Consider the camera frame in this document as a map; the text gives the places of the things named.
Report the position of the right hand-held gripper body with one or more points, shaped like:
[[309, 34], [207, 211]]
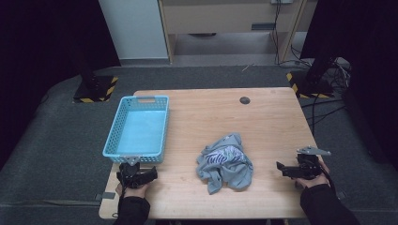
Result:
[[308, 167]]

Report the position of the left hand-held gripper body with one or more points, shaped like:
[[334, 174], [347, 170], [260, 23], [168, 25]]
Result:
[[128, 175]]

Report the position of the grey printed T-shirt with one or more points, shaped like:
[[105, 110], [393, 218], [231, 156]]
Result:
[[228, 172]]

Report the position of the person's right hand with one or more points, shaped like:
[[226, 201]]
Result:
[[313, 183]]

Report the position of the person's left hand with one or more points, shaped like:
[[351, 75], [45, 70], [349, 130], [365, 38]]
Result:
[[134, 192]]

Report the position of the blue plastic basket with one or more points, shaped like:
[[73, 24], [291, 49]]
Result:
[[140, 131]]

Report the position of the dark round table grommet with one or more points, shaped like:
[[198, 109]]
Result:
[[244, 100]]

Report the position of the black stand with striped base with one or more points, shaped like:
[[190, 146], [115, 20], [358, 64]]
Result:
[[313, 84], [94, 89]]

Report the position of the small pale stick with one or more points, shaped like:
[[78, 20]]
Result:
[[247, 67]]

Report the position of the black curtain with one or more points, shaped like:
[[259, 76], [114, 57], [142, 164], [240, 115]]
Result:
[[369, 62], [37, 47]]

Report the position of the white cabinet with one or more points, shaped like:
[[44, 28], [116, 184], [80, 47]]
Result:
[[134, 28]]

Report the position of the light wooden desk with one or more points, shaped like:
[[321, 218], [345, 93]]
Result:
[[219, 17]]

